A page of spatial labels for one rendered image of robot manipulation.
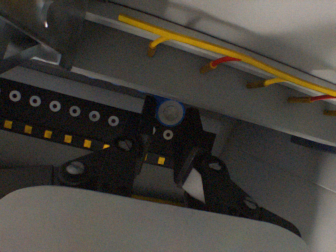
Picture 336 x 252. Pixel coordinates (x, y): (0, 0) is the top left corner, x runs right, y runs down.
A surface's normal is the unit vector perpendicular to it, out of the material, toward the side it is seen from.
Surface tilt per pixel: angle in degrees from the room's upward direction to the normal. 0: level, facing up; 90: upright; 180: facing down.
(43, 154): 90
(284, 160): 90
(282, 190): 90
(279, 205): 90
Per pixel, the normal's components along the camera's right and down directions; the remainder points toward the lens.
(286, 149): -0.95, -0.25
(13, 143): 0.05, 0.44
